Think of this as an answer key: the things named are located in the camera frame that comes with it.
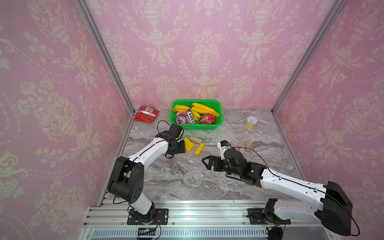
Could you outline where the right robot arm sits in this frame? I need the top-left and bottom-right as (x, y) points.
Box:
(202, 147), (357, 236)

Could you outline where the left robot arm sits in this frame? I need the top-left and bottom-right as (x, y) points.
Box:
(107, 124), (186, 225)

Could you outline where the wooden block near yellow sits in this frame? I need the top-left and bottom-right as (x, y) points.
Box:
(189, 136), (203, 145)

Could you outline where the wooden block right four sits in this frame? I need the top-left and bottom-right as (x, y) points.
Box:
(245, 142), (251, 152)

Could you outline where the purple snack packet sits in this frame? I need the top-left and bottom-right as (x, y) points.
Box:
(175, 110), (196, 125)

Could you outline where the green plastic basket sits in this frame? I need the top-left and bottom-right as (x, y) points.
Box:
(170, 99), (223, 130)

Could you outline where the left banana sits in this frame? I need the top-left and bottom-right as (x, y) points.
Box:
(172, 105), (201, 121)

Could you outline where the banana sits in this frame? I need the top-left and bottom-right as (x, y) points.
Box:
(172, 105), (201, 121)
(192, 103), (220, 117)

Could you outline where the red dragon fruit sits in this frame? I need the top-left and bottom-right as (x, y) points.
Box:
(199, 114), (216, 125)

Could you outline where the red snack bag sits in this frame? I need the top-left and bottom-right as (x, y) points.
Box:
(134, 106), (160, 123)

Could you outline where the right banana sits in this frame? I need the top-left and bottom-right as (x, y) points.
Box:
(192, 103), (220, 117)

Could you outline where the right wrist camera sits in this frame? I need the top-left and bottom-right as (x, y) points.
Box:
(217, 140), (231, 160)

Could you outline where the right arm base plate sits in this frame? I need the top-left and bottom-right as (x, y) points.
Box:
(246, 209), (292, 227)

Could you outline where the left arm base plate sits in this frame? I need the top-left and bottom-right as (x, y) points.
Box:
(127, 208), (169, 225)

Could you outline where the left frame post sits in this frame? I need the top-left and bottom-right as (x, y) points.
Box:
(75, 0), (135, 116)

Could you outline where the frame post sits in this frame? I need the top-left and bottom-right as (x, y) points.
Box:
(271, 0), (347, 117)
(75, 0), (135, 116)

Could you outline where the right frame post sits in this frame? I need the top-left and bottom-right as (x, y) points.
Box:
(271, 0), (347, 117)

